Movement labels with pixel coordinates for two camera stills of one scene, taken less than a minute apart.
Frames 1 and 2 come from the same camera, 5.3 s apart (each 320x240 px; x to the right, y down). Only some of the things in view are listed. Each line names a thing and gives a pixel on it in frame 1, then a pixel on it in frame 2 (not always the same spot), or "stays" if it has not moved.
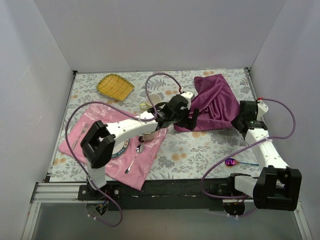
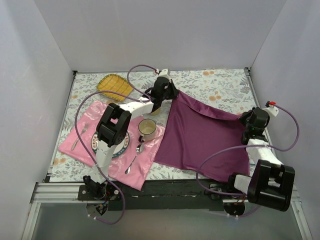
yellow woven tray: x=115 y=86 stays
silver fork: x=85 y=126 stays
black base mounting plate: x=164 y=195 stays
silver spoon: x=139 y=148 stays
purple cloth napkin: x=218 y=106 → x=193 y=132
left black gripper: x=188 y=119 → x=171 y=89
